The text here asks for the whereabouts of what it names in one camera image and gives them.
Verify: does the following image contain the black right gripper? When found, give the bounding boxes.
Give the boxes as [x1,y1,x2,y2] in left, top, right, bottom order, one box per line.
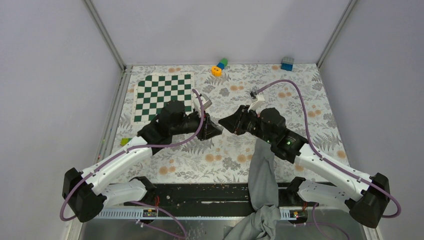
[218,105,275,145]

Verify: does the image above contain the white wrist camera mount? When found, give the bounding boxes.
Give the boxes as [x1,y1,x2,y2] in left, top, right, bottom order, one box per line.
[248,91,265,111]
[192,94,212,115]

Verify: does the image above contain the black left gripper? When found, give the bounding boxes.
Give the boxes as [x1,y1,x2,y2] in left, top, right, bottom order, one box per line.
[171,108,222,142]

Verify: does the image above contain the blue yellow toy car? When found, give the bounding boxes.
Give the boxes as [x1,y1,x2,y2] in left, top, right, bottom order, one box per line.
[120,138,132,147]

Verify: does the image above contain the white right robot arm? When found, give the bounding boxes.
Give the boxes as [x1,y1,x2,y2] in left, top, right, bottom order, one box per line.
[218,105,390,229]

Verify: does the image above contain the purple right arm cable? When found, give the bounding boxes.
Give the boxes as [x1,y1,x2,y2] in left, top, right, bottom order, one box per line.
[254,79,402,219]

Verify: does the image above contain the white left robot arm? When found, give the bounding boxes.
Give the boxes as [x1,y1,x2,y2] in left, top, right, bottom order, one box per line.
[62,100,223,223]

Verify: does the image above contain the green white chessboard mat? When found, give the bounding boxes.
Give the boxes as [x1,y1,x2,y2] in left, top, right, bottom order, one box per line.
[130,72,194,125]

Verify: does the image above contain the grey sleeved forearm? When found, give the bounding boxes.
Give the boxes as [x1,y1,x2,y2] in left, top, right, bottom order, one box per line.
[224,139,281,240]

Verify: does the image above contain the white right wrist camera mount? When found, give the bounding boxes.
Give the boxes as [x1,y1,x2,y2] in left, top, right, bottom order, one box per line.
[248,91,265,111]

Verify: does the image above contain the blue grey toy block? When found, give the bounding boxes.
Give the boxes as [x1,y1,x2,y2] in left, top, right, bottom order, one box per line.
[280,56,295,72]

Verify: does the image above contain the yellow blue green toy blocks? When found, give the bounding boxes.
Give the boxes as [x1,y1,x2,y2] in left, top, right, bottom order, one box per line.
[210,58,228,77]

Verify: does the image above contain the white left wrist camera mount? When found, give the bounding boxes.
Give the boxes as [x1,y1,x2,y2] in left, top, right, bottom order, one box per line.
[192,94,212,115]

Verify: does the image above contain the floral tablecloth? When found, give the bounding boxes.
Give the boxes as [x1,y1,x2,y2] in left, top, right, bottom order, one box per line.
[112,63,350,185]

